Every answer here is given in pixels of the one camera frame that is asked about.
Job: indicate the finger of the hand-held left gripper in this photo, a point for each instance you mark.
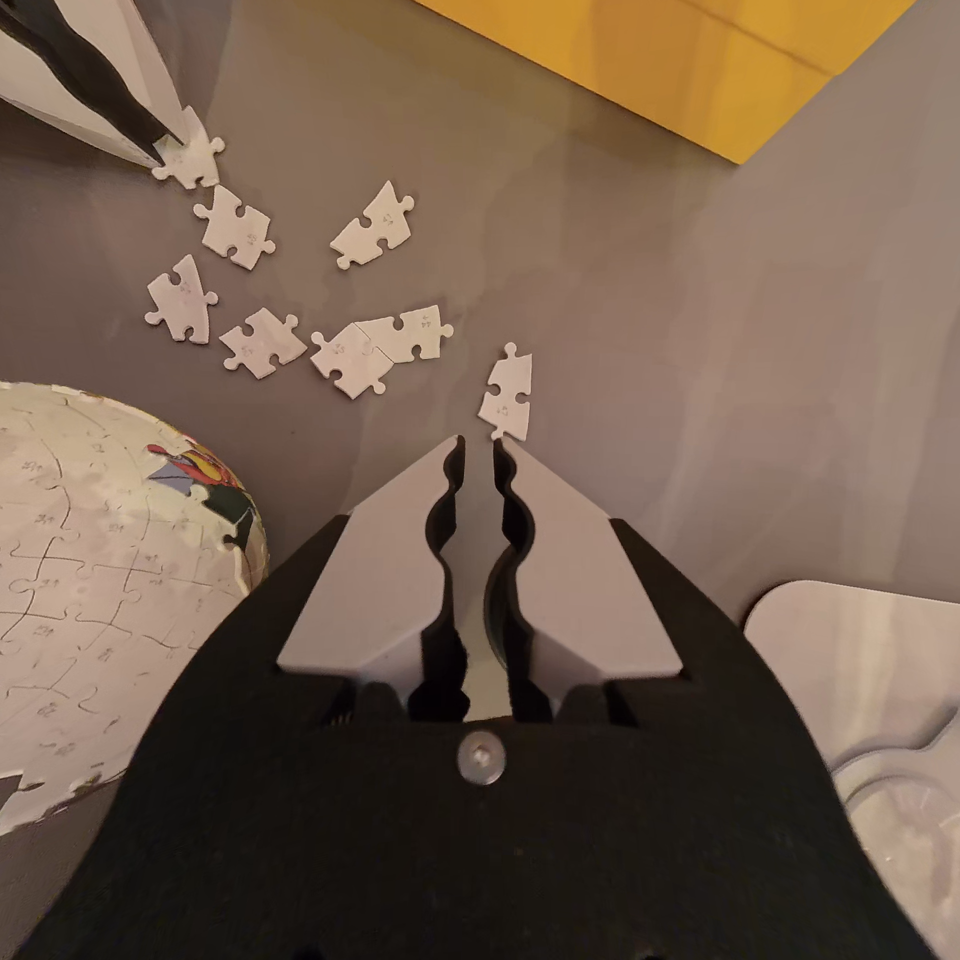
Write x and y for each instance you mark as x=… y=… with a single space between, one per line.
x=34 y=82
x=120 y=37

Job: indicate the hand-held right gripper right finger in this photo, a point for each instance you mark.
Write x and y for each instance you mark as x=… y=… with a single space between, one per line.
x=592 y=600

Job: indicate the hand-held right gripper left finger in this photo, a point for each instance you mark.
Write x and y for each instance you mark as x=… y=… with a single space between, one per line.
x=375 y=592

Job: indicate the white jigsaw piece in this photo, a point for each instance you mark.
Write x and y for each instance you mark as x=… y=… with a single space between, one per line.
x=508 y=394
x=191 y=161

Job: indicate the group of white puzzle pieces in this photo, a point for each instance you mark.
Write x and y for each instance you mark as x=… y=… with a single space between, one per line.
x=236 y=232

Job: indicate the colourful puzzle ball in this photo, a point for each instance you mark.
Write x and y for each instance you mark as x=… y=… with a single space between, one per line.
x=90 y=600

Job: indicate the white plastic tray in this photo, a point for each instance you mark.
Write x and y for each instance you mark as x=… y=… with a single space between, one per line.
x=862 y=660

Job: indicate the yellow box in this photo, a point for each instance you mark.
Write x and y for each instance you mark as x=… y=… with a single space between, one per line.
x=675 y=60

